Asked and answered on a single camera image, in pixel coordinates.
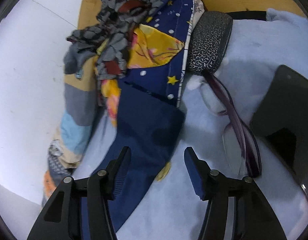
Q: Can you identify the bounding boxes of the navy blue garment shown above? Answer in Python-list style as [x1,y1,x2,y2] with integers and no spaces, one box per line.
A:
[93,81,185,231]

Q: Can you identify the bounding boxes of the patchwork quilt roll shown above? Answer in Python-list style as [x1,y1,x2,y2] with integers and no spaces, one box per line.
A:
[41,53,98,206]

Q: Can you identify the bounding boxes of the black tablet device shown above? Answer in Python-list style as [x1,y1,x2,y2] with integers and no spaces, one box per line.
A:
[250,65,308,197]

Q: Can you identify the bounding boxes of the light blue bed sheet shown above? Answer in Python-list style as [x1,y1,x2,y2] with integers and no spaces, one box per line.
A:
[74,9,308,239]

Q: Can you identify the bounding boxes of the grey patterned crumpled garment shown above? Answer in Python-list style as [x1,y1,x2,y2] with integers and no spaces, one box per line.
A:
[64,0,163,80]

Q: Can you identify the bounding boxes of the black patterned glasses case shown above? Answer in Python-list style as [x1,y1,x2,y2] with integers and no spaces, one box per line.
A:
[186,11,234,75]

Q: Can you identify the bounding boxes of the star pattern blue yellow cloth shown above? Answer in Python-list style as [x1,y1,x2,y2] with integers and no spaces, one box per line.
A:
[99,0,200,126]

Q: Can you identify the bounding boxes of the purple frame eyeglasses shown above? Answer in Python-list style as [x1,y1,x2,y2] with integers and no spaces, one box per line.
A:
[199,70,262,178]

